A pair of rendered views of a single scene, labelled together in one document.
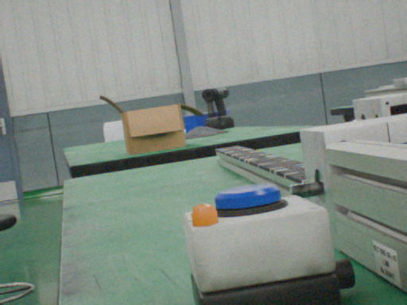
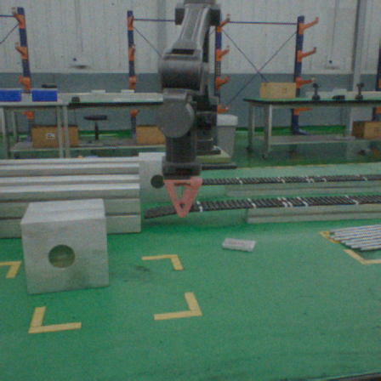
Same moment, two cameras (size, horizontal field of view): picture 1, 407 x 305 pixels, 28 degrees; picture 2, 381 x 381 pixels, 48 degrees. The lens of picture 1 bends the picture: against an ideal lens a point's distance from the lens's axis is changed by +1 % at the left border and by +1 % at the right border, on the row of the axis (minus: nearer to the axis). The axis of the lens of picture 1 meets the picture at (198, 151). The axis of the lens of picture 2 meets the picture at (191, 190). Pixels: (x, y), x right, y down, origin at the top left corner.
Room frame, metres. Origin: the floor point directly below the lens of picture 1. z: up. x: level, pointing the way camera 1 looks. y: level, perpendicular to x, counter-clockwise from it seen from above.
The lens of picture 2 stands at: (0.70, -1.10, 1.04)
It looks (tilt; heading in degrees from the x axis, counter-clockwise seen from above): 15 degrees down; 88
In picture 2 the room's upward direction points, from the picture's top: straight up
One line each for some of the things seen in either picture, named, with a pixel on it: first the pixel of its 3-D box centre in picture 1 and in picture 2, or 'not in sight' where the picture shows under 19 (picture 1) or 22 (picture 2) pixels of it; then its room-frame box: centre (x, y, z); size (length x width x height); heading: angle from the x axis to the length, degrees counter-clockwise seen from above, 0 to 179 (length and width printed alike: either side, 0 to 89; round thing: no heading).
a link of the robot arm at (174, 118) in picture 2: not in sight; (180, 98); (0.72, -0.37, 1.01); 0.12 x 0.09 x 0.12; 83
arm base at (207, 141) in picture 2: not in sight; (201, 140); (0.80, 0.33, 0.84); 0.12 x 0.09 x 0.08; 17
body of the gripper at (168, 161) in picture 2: not in sight; (180, 150); (0.72, -0.33, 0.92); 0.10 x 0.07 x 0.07; 94
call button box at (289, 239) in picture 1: (269, 253); not in sight; (0.50, -0.03, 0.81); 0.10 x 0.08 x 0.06; 94
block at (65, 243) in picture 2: not in sight; (68, 240); (0.56, -0.54, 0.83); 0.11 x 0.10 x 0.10; 101
